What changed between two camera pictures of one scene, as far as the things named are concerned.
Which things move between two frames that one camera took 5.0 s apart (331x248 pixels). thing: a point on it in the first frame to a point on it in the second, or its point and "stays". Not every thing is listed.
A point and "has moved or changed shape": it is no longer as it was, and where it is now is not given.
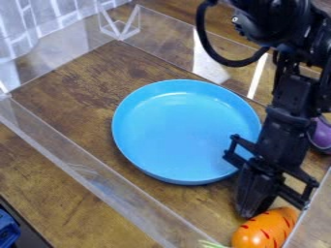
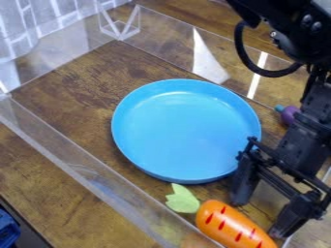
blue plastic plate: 173,128 stays
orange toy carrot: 269,231 has moved or changed shape
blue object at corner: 10,230 stays
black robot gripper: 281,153 to 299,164
